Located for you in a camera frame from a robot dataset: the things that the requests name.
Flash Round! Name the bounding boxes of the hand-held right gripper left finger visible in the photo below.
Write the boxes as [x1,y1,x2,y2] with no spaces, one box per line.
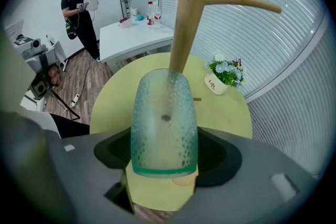
[46,130,136,224]

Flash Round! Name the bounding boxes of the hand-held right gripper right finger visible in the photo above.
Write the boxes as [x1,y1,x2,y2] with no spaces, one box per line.
[181,125,323,224]

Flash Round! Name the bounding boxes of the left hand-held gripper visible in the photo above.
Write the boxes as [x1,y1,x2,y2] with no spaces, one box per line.
[13,36,65,100]

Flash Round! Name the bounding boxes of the green glass cup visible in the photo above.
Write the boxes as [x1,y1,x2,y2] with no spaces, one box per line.
[130,68,199,179]

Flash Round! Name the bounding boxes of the wooden cup tree stand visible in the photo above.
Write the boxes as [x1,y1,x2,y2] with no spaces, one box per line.
[109,0,282,103]

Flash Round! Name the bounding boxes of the person's left hand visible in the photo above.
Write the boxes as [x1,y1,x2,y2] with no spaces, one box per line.
[47,64,64,86]

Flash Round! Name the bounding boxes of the person's black shorts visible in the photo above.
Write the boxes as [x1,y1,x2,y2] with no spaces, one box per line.
[49,112,91,138]

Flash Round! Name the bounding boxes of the white power strip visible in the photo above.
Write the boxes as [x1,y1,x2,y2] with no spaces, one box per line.
[69,93,80,110]

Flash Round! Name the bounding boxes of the person's white printed shirt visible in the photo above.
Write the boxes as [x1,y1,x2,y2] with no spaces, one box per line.
[19,109,62,140]

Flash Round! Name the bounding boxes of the white curved panel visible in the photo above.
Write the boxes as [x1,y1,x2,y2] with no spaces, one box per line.
[85,0,99,12]

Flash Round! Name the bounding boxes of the yellow-green round tablecloth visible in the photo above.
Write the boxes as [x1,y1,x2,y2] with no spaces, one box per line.
[89,52,253,212]

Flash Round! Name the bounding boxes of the large white table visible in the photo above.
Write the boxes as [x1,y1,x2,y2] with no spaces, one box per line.
[99,18,175,74]

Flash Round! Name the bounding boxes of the white box with pink contents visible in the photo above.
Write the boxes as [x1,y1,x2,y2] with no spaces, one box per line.
[118,17,133,29]

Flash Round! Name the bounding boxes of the white pot with flowers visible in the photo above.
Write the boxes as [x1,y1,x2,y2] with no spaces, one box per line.
[203,50,247,96]

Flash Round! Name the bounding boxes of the red cap plastic bottle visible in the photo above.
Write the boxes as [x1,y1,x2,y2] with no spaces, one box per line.
[146,1,155,26]

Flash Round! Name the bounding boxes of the clear cap plastic bottle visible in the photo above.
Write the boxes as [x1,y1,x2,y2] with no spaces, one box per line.
[153,2,162,29]

